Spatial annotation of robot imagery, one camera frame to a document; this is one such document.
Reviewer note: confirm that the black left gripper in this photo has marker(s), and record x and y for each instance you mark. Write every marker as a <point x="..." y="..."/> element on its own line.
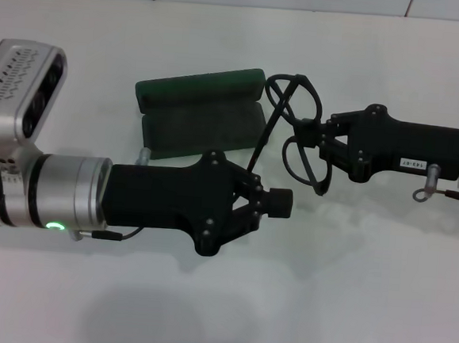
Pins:
<point x="164" y="198"/>

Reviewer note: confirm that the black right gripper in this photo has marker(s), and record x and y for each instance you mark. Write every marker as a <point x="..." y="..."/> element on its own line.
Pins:
<point x="414" y="146"/>

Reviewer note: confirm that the black glasses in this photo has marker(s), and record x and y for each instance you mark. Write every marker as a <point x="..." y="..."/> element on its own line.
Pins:
<point x="317" y="103"/>

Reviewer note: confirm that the green glasses case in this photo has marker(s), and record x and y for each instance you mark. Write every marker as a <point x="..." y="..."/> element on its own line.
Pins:
<point x="201" y="129"/>

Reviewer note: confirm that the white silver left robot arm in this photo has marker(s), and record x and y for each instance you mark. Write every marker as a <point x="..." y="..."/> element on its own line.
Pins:
<point x="64" y="194"/>

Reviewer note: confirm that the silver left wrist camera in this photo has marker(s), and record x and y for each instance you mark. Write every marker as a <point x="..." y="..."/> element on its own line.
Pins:
<point x="9" y="94"/>

